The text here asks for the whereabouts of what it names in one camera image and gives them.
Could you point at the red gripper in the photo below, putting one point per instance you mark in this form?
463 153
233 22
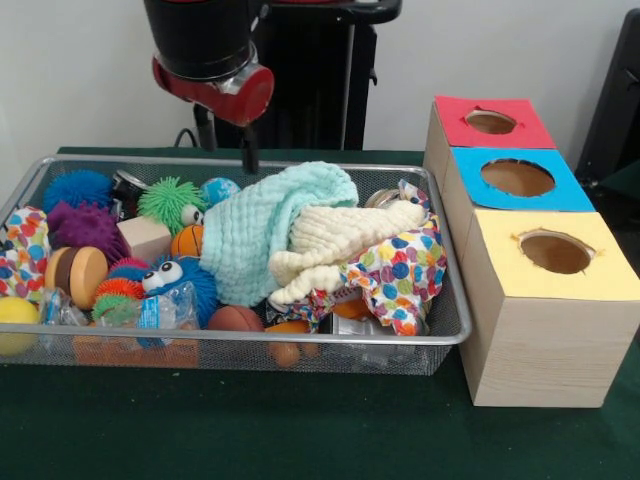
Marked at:
252 95

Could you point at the mint knitted cloth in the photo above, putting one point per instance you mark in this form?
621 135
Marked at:
250 235

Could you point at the cream knitted cloth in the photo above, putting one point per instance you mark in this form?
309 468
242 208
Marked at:
350 225

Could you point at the polka dot cloth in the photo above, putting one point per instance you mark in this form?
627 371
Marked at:
400 270
25 240

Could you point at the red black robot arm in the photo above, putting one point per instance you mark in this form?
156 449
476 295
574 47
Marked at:
200 30

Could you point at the shallow mesh bin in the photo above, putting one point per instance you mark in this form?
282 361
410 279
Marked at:
240 334

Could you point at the wooden box with three holes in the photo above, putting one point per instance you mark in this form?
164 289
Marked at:
550 350

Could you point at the green puffer ball with eyes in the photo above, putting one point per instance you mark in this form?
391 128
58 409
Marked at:
167 197

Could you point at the plain wooden cube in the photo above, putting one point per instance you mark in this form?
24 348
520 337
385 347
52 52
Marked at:
142 237

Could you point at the blue puffer ball with eyes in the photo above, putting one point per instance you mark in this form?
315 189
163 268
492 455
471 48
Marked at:
197 280

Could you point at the purple spiky ball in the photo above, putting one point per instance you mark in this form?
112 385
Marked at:
85 227

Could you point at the dark green table cloth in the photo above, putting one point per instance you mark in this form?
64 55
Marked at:
300 425
625 182

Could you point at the black chair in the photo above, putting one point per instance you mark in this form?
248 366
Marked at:
620 100

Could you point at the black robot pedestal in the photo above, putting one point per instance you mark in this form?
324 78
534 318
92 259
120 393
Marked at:
310 75

